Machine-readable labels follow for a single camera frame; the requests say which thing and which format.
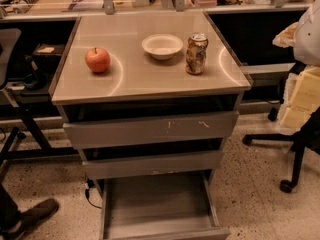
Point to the orange soda can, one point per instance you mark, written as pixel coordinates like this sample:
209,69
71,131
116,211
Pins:
196,53

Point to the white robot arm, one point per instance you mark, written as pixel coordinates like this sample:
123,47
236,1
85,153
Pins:
308,34

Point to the grey drawer cabinet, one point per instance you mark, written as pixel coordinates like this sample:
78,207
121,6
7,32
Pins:
137,85

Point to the grey middle drawer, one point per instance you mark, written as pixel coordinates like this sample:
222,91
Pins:
152,165

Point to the grey top drawer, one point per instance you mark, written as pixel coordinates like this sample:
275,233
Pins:
149,130

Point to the grey open bottom drawer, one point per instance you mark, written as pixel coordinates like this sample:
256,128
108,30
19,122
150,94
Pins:
161,207

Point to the white bowl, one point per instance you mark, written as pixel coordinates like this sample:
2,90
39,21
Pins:
162,46

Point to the red apple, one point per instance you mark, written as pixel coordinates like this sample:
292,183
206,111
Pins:
98,60

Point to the black office chair right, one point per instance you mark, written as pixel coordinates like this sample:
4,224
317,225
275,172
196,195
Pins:
307,137

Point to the brown shoe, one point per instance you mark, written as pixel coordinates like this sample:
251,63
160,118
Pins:
30,219

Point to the black desk frame left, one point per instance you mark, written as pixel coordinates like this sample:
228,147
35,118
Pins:
45,150

